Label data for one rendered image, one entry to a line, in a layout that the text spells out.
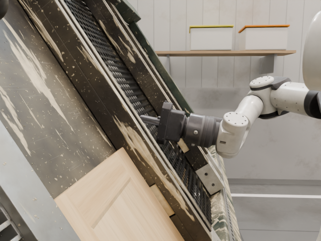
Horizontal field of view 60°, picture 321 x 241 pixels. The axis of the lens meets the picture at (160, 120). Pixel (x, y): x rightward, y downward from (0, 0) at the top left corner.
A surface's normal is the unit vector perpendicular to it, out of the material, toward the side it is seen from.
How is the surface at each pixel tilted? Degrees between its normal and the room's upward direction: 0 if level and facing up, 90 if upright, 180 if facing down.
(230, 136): 117
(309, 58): 101
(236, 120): 29
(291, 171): 90
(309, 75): 127
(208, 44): 90
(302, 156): 90
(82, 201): 56
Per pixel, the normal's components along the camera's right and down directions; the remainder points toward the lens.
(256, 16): -0.05, 0.14
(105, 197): 0.82, -0.53
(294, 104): -0.89, 0.43
